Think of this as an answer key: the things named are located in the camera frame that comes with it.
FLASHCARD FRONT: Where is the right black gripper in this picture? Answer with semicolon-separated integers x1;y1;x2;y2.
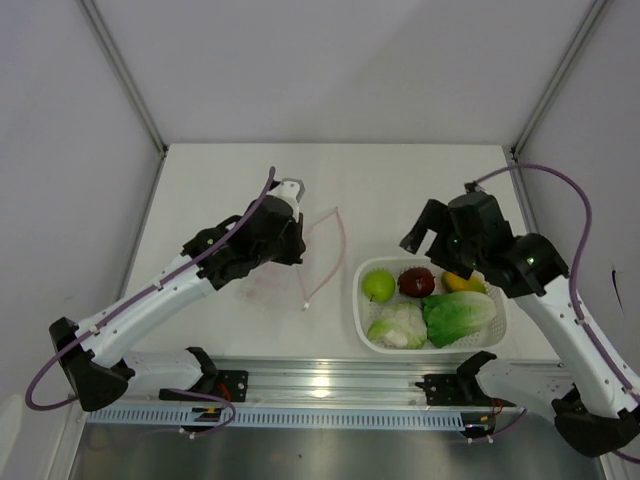
400;199;484;280

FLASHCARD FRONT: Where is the clear pink zip top bag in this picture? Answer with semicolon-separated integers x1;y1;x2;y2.
234;205;347;314

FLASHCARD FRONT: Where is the green lettuce leaf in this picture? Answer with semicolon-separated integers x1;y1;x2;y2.
421;292;496;348

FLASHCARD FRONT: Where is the pale green cabbage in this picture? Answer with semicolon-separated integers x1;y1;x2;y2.
366;302;427;350

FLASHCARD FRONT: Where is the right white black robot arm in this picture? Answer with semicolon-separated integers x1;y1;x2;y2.
400;191;639;458

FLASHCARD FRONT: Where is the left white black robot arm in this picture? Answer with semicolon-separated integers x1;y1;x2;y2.
49;193;306;412

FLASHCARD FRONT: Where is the yellow orange mango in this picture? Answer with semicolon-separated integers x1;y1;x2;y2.
441;272;487;294

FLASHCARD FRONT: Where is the red apple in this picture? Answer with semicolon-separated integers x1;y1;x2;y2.
397;267;436;298

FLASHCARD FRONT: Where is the green apple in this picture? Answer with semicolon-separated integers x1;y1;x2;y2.
362;270;396;304

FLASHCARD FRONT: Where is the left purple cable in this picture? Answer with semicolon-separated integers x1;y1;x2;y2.
24;166;277;441

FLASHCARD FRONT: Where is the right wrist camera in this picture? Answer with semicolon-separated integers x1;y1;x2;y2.
464;181;486;194

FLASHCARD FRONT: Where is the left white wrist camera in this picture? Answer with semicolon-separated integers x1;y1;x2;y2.
267;178;305;223

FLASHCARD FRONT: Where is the aluminium mounting rail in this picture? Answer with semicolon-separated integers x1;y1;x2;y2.
67;357;571;411

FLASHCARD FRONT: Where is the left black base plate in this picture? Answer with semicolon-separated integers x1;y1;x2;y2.
187;370;249;403

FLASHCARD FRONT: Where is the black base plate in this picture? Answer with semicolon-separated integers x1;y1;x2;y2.
413;372;516;407
187;370;249;403

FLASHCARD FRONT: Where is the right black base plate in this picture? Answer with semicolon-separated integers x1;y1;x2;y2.
413;372;516;407

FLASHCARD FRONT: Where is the white slotted cable duct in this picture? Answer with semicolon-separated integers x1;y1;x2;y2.
87;404;465;432

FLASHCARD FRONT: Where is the right aluminium frame post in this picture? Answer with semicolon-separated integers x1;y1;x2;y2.
510;0;614;161

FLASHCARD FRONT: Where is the aluminium frame post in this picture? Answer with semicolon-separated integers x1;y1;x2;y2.
510;0;614;161
75;0;168;155

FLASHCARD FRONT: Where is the left aluminium frame post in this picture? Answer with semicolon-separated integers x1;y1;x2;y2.
75;0;168;155

